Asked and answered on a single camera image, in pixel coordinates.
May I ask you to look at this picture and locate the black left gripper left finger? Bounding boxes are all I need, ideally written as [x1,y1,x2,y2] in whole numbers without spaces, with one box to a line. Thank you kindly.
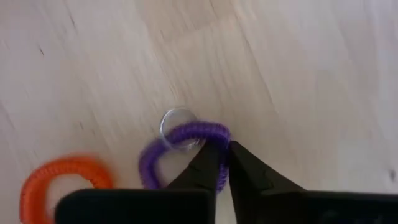
[167,141,223,191]

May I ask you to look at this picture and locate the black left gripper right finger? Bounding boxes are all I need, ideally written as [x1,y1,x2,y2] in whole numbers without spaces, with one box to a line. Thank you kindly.
[228,140,307,224]

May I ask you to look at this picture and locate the purple coil wristband with keyring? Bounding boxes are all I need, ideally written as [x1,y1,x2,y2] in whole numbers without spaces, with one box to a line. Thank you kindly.
[138,107,233,194]

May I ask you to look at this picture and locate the orange coil wristband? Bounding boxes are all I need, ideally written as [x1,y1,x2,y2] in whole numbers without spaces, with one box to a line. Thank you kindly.
[19,152,114,224]

